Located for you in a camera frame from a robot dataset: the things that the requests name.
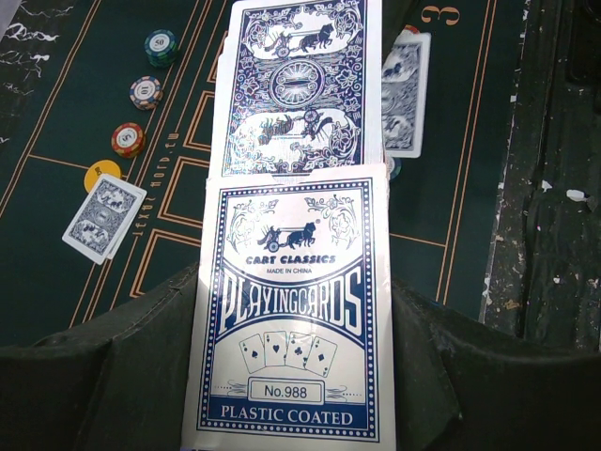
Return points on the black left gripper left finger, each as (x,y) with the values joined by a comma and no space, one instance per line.
(116,382)

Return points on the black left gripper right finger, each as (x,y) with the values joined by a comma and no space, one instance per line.
(460,385)

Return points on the yellow big blind button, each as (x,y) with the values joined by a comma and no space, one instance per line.
(97,169)

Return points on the blue playing card deck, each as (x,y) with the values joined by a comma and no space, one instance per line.
(292,344)

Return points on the orange chips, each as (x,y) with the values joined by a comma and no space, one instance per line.
(128,140)
(411,29)

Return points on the blue backed playing card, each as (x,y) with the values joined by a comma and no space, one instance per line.
(103,217)

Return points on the dark green poker mat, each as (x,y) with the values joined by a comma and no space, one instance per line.
(66,72)

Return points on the green chips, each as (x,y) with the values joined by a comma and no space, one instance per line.
(161,48)
(394,166)

